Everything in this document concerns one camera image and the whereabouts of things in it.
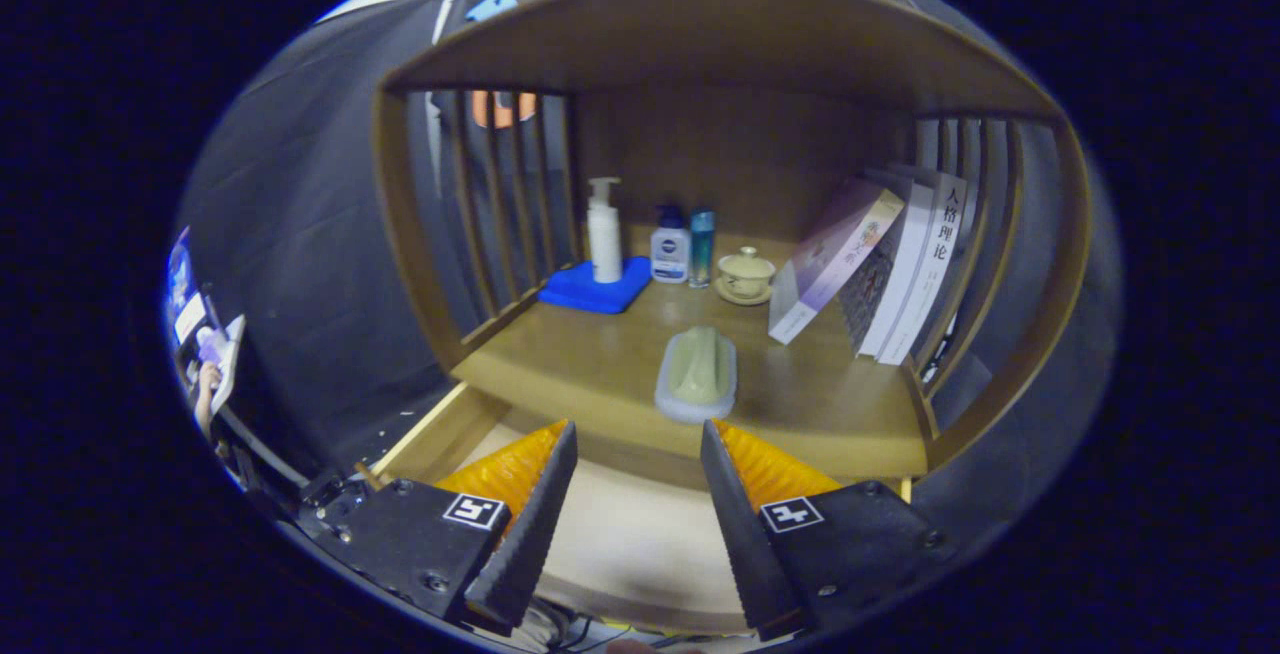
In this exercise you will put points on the blue folded cloth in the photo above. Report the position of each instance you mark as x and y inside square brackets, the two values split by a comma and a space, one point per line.
[580, 292]

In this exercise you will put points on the purple white leaning book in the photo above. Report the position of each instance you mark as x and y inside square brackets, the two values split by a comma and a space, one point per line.
[830, 264]

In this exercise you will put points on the white pump bottle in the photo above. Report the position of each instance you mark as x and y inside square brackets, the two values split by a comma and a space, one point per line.
[604, 244]

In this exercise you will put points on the white book black characters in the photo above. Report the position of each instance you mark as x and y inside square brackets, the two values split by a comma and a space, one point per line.
[935, 254]

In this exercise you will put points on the wooden cabinet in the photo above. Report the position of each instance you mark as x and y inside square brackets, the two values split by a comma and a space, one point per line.
[700, 34]

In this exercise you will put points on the teal slim bottle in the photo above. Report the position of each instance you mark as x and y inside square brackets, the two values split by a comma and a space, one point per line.
[701, 249]

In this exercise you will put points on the wooden countertop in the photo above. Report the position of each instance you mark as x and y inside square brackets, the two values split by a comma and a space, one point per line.
[600, 364]

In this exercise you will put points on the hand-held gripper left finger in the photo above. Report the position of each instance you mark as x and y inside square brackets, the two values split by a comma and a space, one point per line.
[525, 534]

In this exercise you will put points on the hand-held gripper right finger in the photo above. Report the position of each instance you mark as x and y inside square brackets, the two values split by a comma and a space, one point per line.
[745, 534]

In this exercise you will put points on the green grey scrub brush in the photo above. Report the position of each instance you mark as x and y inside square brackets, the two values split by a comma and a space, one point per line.
[697, 374]

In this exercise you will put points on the dark cover book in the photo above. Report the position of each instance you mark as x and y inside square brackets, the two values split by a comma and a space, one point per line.
[872, 284]

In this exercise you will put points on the wooden drawer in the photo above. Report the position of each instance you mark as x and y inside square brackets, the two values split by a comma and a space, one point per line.
[640, 534]

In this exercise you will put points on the white lotion bottle blue cap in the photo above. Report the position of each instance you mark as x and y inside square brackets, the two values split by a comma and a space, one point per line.
[669, 256]

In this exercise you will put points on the beige lidded teacup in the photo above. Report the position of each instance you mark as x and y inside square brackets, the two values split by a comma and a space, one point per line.
[745, 276]

